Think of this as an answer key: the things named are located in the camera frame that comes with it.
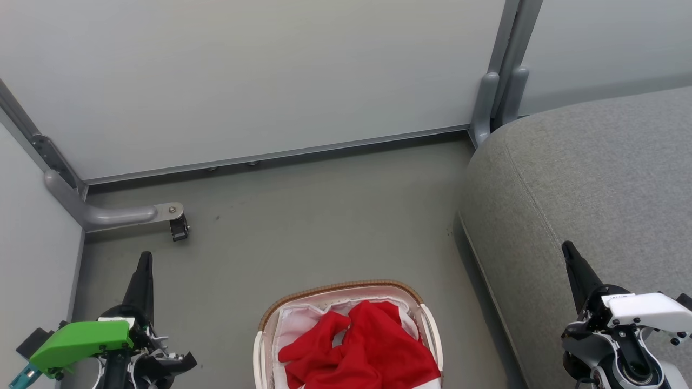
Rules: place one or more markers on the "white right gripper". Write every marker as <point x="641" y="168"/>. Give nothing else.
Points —
<point x="646" y="310"/>

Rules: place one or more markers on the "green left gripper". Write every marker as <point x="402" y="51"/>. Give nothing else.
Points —
<point x="81" y="340"/>

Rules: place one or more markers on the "red shirt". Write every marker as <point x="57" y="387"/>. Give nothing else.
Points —
<point x="367" y="346"/>

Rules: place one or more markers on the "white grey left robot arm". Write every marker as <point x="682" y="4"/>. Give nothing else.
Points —
<point x="116" y="373"/>

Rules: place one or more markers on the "grey fabric sofa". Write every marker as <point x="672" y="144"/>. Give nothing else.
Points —
<point x="573" y="173"/>

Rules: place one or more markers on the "black caster wheel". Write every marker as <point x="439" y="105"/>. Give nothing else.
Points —
<point x="179" y="229"/>

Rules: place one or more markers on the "white basket liner bag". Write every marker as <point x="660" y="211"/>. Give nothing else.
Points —
<point x="294" y="327"/>

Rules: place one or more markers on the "grey metal hinge plate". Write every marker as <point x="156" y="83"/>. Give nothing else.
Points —
<point x="51" y="156"/>

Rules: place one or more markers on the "white laundry basket brown rim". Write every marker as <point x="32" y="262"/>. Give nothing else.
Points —
<point x="427" y="324"/>

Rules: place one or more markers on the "grey partition foot with bracket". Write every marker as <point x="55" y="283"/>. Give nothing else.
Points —
<point x="102" y="215"/>

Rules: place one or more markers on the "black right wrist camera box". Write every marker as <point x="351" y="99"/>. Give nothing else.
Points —
<point x="685" y="301"/>

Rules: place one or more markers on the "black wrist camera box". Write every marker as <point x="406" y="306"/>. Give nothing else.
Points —
<point x="33" y="341"/>
<point x="685" y="301"/>

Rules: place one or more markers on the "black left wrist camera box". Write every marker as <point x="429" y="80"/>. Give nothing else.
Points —
<point x="33" y="341"/>

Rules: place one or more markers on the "grey aluminium partition rail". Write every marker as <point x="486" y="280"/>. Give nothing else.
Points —
<point x="270" y="154"/>

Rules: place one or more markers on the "grey aluminium partition post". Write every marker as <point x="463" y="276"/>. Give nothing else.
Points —
<point x="513" y="32"/>

